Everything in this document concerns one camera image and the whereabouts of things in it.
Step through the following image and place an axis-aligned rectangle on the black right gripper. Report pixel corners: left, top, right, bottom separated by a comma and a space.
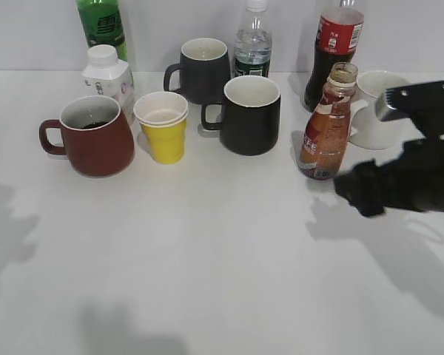
334, 139, 444, 217

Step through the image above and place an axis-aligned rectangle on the brown coffee drink bottle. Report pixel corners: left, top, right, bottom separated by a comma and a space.
299, 62, 358, 180

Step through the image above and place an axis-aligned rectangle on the red ceramic mug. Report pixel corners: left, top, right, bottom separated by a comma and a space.
38, 95, 135, 178

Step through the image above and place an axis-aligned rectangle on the yellow paper cup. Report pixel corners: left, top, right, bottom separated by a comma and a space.
133, 91, 189, 164

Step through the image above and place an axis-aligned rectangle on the white ceramic mug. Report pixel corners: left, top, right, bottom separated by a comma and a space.
349, 70, 409, 150

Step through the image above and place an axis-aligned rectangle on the black ceramic mug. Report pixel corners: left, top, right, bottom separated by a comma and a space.
201, 75, 281, 156

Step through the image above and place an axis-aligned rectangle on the white yogurt carton bottle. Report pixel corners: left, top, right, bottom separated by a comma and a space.
82, 44, 135, 126

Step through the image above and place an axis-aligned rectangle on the cola bottle red label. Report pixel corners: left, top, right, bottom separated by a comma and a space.
304, 1, 364, 112

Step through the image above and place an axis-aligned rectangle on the green soda bottle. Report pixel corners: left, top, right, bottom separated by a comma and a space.
75, 0, 128, 61

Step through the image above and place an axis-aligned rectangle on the clear water bottle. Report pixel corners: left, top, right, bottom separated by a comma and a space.
232, 0, 272, 77

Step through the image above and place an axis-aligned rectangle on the dark grey ceramic mug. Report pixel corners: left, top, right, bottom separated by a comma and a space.
163, 38, 231, 105

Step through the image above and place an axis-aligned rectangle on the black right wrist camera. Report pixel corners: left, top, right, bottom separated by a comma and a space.
374, 81, 444, 139

